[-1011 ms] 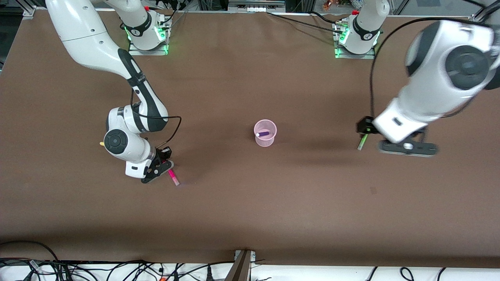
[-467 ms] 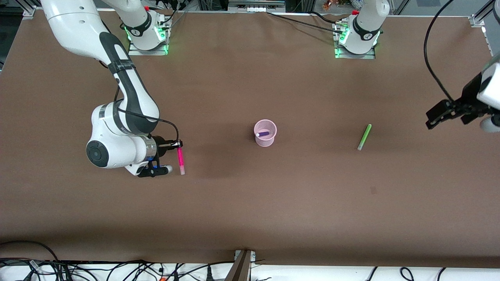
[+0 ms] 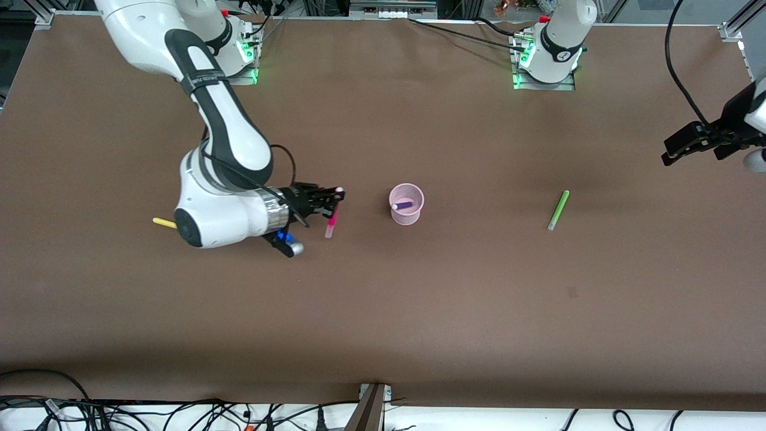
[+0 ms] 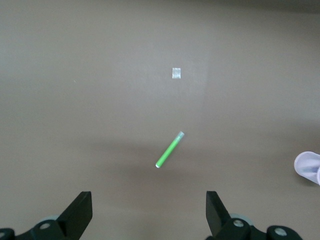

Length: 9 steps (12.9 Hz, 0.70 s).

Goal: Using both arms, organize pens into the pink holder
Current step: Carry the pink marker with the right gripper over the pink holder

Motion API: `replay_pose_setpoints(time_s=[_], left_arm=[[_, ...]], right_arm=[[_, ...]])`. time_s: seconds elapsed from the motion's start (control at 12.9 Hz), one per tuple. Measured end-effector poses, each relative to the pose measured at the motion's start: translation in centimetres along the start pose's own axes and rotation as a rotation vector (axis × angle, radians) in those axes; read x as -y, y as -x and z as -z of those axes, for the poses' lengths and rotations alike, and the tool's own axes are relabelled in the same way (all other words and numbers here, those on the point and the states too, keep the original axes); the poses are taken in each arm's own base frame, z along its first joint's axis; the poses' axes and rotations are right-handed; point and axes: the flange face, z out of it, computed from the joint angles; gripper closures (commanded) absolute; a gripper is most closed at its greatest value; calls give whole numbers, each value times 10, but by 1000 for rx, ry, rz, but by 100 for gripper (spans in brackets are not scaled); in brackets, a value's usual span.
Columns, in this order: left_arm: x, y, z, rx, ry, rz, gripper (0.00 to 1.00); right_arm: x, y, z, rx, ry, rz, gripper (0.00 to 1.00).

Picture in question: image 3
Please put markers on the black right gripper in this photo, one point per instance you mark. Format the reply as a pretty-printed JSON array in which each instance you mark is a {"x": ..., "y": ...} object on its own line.
[{"x": 297, "y": 202}]

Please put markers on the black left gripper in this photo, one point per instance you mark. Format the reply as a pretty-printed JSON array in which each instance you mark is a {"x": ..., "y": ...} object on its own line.
[{"x": 731, "y": 117}]

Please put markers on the pink pen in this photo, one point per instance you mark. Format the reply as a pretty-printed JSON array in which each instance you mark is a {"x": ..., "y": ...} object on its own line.
[{"x": 331, "y": 226}]

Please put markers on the purple pen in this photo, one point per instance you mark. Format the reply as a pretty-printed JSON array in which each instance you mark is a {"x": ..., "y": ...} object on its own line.
[{"x": 404, "y": 205}]

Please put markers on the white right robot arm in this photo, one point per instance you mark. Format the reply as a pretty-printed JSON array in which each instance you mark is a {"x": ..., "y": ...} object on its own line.
[{"x": 227, "y": 120}]

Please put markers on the pink pen holder cup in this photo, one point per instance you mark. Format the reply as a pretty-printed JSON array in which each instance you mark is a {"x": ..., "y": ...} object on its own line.
[{"x": 413, "y": 216}]

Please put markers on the aluminium corner profile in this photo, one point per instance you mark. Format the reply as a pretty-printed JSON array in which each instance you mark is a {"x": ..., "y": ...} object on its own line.
[
  {"x": 739, "y": 24},
  {"x": 43, "y": 17}
]

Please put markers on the yellow pen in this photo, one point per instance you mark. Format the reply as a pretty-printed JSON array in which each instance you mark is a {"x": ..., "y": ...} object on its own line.
[{"x": 164, "y": 222}]

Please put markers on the green pen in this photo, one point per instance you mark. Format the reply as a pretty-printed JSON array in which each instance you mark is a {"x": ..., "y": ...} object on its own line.
[{"x": 559, "y": 209}]

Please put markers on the dark support beam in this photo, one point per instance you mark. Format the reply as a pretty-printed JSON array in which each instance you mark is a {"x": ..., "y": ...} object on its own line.
[{"x": 368, "y": 413}]

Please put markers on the aluminium table edge rail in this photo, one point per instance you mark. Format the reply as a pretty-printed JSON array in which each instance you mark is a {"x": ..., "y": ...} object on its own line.
[{"x": 753, "y": 66}]

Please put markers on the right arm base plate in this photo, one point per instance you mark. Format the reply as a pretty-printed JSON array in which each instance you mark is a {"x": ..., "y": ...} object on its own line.
[{"x": 245, "y": 78}]

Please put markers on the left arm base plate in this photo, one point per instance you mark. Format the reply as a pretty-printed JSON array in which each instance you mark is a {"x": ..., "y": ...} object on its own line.
[{"x": 544, "y": 85}]

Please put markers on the metal table edge bracket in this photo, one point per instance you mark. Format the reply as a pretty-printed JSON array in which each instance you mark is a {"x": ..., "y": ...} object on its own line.
[{"x": 386, "y": 392}]

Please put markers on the grey metal equipment rail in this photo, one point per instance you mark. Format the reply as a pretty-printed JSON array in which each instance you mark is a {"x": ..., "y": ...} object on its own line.
[{"x": 392, "y": 9}]

